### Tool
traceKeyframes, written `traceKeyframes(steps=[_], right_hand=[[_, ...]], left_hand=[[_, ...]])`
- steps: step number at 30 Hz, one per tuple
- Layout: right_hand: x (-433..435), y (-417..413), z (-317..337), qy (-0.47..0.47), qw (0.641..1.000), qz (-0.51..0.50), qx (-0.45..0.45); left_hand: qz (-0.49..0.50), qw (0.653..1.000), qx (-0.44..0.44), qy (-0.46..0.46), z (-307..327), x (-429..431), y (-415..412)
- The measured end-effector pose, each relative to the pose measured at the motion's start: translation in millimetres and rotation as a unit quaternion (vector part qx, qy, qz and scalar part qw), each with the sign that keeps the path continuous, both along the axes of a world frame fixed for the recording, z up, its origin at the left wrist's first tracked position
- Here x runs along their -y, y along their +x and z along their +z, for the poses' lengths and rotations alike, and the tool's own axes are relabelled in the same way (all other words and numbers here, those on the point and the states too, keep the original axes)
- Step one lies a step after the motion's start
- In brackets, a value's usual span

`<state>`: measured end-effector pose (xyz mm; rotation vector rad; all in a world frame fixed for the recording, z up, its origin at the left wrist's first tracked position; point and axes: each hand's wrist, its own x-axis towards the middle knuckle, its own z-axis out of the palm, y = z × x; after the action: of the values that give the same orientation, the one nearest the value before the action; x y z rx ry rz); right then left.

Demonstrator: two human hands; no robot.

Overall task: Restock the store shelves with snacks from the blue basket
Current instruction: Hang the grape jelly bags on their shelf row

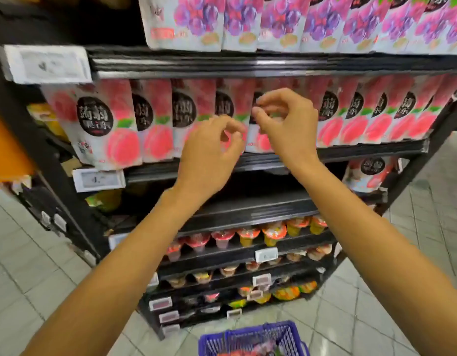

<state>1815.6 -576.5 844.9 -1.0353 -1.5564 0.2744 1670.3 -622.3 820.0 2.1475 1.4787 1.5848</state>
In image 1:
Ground pouches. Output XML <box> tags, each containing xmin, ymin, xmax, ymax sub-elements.
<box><xmin>217</xmin><ymin>341</ymin><xmax>285</xmax><ymax>356</ymax></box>

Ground orange hanging sign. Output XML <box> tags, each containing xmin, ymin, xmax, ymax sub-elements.
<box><xmin>0</xmin><ymin>107</ymin><xmax>36</xmax><ymax>183</ymax></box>

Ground blue plastic shopping basket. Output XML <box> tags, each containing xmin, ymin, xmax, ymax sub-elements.
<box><xmin>198</xmin><ymin>320</ymin><xmax>310</xmax><ymax>356</ymax></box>

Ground black metal store shelf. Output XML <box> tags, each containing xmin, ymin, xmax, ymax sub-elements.
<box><xmin>9</xmin><ymin>174</ymin><xmax>99</xmax><ymax>267</ymax></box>

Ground person's left hand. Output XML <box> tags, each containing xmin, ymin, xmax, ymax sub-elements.
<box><xmin>174</xmin><ymin>114</ymin><xmax>248</xmax><ymax>204</ymax></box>

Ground tan cardboard strip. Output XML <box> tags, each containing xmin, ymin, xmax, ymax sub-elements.
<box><xmin>61</xmin><ymin>157</ymin><xmax>83</xmax><ymax>178</ymax></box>

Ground person's left forearm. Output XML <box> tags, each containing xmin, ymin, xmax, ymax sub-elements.
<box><xmin>22</xmin><ymin>188</ymin><xmax>199</xmax><ymax>356</ymax></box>

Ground person's right hand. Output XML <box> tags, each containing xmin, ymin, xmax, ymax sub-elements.
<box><xmin>252</xmin><ymin>88</ymin><xmax>320</xmax><ymax>175</ymax></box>

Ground row of pink jelly packs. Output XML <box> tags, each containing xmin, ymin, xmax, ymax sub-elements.
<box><xmin>41</xmin><ymin>74</ymin><xmax>457</xmax><ymax>172</ymax></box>

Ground rows of small price tags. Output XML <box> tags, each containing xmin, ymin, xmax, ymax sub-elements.
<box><xmin>41</xmin><ymin>211</ymin><xmax>68</xmax><ymax>234</ymax></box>

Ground large yellow jelly tubs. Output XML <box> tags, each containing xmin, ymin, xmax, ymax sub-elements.
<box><xmin>27</xmin><ymin>102</ymin><xmax>70</xmax><ymax>143</ymax></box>

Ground pink peach jelly bag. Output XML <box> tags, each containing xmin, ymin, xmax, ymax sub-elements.
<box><xmin>342</xmin><ymin>156</ymin><xmax>398</xmax><ymax>193</ymax></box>

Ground row of purple jelly packs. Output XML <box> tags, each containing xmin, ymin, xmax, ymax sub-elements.
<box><xmin>137</xmin><ymin>0</ymin><xmax>457</xmax><ymax>56</ymax></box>

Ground black low shelf rack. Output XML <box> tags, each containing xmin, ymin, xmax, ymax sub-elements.
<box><xmin>0</xmin><ymin>0</ymin><xmax>457</xmax><ymax>342</ymax></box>

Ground person's right forearm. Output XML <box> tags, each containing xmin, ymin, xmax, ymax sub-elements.
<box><xmin>291</xmin><ymin>163</ymin><xmax>457</xmax><ymax>356</ymax></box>

